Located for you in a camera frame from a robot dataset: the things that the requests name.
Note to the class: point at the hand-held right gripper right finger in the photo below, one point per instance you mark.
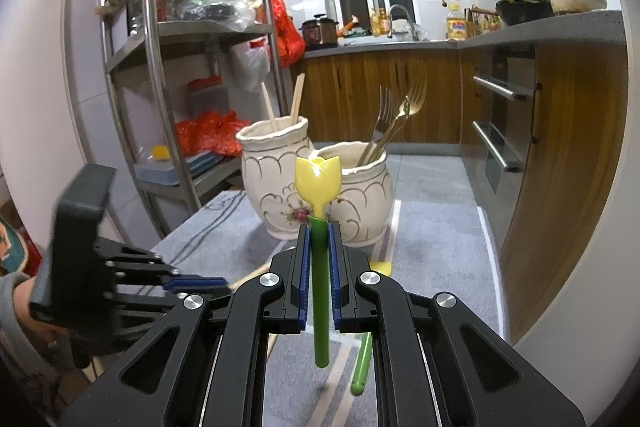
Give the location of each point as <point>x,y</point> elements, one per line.
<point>336,277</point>

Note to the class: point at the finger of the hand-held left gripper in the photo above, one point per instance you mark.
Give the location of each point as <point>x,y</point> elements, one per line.
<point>140,307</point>
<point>200,283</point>

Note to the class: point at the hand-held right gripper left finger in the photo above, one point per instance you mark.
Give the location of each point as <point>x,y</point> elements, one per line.
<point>304,277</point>

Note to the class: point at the wooden chopstick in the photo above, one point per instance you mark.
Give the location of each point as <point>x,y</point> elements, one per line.
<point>250,278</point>
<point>298,99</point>
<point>269,107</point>

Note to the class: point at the cream round ceramic jar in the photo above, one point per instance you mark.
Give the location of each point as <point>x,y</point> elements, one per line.
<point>360,207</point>

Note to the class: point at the cream floral ceramic jar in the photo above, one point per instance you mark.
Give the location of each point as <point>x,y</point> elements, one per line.
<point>275,187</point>

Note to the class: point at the gold fork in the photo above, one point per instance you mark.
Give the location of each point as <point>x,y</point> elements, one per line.
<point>415,89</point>

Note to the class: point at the person's left forearm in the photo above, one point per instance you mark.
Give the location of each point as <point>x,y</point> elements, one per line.
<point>12,317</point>

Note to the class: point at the person's left hand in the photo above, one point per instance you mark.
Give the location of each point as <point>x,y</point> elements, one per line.
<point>50,339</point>

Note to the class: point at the person's printed clothing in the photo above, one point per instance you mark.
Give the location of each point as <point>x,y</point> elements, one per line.
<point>12,247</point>

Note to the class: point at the grey striped table mat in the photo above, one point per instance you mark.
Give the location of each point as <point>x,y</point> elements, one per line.
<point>440,257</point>

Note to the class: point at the stack of blue trays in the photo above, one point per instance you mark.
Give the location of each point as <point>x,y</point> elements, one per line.
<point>180,167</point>

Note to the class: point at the red plastic bag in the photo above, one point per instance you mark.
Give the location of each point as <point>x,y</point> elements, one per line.
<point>210,132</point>
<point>285,32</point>

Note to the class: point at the silver fork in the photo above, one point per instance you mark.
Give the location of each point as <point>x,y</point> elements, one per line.
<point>385,102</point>

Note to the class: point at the orange lidded plastic container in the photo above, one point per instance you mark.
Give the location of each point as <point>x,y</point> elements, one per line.
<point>206,94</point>

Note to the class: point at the wooden sink base cabinets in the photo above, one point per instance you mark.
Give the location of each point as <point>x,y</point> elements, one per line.
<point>380,92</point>

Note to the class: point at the metal shelf rack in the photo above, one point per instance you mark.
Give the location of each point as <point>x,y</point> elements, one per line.
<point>162,72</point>

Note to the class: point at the white plastic bag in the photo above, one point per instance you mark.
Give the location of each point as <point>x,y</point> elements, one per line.
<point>250,67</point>

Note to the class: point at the electric pressure cooker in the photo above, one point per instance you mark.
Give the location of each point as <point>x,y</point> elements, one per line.
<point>320,32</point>

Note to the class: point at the wooden stove base cabinet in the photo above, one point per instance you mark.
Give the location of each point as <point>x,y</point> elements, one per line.
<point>565,167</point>

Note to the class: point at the amber sauce bottle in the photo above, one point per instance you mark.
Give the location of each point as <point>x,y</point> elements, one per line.
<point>374,23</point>
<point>383,23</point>

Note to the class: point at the kitchen faucet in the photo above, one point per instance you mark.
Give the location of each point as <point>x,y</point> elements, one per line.
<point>400,14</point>

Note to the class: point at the clear plastic bag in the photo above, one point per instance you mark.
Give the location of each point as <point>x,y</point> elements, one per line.
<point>215,9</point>

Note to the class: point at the yellow cooking oil bottle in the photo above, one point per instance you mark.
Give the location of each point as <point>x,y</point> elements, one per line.
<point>456,27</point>

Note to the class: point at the grey kitchen countertop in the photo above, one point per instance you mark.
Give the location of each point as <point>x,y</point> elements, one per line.
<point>550,29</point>

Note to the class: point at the black wok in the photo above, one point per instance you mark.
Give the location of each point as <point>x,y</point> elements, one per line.
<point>525,9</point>

